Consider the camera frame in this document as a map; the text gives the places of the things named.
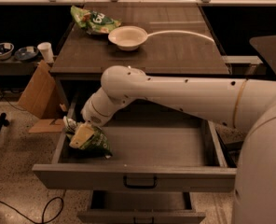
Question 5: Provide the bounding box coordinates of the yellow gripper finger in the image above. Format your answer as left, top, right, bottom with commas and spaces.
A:
70, 123, 94, 148

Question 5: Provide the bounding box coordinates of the green jalapeno chip bag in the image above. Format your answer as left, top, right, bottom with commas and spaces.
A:
62, 116, 113, 159

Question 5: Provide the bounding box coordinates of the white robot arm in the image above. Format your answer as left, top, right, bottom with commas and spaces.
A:
81, 66, 276, 224

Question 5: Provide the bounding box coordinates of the open top drawer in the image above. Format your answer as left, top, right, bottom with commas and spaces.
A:
32, 91, 239, 193

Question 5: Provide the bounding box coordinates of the lower drawer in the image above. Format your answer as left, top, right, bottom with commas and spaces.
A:
77, 190, 206, 224

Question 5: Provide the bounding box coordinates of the green chip bag on counter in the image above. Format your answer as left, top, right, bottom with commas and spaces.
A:
70, 6, 121, 35

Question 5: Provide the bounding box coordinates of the grey cabinet with counter top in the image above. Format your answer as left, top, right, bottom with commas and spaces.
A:
51, 3, 229, 106

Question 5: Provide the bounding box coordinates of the brown cardboard box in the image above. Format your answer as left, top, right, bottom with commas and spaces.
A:
18, 60, 67, 133

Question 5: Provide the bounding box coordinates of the white paper cup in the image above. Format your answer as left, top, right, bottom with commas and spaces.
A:
37, 42, 54, 63

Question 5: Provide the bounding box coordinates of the low grey shelf left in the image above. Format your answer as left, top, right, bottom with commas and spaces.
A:
0, 57, 43, 76

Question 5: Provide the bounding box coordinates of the low grey shelf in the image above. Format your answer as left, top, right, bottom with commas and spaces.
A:
0, 57, 43, 76
222, 55, 263, 76

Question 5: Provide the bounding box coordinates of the blue bowl right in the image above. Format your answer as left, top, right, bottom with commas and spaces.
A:
14, 46, 38, 62

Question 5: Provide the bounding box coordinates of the blue bowl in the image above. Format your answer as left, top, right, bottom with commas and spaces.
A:
0, 42, 14, 61
14, 46, 38, 62

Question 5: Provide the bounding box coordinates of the white bowl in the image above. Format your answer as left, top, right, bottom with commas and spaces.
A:
108, 26, 148, 51

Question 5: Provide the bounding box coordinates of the blue bowl left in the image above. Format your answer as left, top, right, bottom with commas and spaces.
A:
0, 42, 14, 61

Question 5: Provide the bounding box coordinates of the low grey shelf right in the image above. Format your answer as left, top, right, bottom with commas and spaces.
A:
222, 55, 263, 76

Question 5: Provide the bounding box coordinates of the black floor cable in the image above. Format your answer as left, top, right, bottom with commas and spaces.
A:
0, 193, 65, 224

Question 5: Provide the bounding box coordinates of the black top drawer handle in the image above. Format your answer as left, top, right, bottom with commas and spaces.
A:
123, 175, 158, 189

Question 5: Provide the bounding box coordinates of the black drawer handle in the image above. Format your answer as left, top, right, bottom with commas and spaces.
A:
133, 217, 155, 224
123, 175, 158, 189

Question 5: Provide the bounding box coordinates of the black lower drawer handle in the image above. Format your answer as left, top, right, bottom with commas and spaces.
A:
133, 217, 155, 224

